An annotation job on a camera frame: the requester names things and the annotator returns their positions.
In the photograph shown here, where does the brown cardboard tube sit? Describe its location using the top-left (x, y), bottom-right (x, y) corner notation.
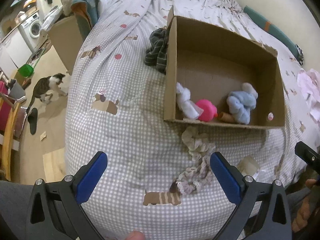
top-left (218, 112), bottom-right (236, 124)

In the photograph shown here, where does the blue and white plush toy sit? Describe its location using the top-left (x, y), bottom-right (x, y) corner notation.
top-left (226, 82), bottom-right (258, 125)

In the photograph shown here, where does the pink rubber duck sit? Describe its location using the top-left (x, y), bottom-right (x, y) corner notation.
top-left (196, 99), bottom-right (218, 122)

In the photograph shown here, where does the white knotted cloth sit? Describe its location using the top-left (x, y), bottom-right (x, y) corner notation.
top-left (176, 82), bottom-right (204, 120)

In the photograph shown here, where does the beige ruffled scrunchie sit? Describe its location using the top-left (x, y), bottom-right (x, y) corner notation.
top-left (169, 126), bottom-right (216, 196)

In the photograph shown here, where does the black slipper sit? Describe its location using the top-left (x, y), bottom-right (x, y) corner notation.
top-left (27, 108), bottom-right (38, 135)

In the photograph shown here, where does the checkered dog-print bedspread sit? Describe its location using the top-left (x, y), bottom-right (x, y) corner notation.
top-left (66, 0), bottom-right (319, 239)

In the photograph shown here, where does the tabby and white cat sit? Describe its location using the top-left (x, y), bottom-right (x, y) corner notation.
top-left (26, 73), bottom-right (68, 113)

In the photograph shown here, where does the grey trash bin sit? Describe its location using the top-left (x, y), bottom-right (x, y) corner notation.
top-left (8, 79), bottom-right (25, 99)

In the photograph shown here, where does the green bucket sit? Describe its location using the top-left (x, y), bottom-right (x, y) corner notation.
top-left (18, 64), bottom-right (34, 77)

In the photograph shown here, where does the pink crumpled cloth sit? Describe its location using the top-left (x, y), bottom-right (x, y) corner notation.
top-left (297, 69), bottom-right (320, 125)

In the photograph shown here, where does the brown cardboard box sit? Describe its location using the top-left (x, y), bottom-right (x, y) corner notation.
top-left (163, 8), bottom-right (285, 129)

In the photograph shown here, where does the tall cardboard panel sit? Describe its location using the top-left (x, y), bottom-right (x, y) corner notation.
top-left (48, 16), bottom-right (83, 75)

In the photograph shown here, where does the teal pillow with orange stripe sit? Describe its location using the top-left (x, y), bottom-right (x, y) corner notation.
top-left (244, 6), bottom-right (304, 66)

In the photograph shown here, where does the white washing machine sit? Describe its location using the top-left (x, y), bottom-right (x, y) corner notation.
top-left (18, 10), bottom-right (42, 53)

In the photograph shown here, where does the dark striped cloth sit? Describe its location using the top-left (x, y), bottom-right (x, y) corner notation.
top-left (144, 28), bottom-right (169, 74)

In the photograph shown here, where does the wooden chair frame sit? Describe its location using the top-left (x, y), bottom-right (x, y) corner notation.
top-left (1, 93), bottom-right (27, 181)

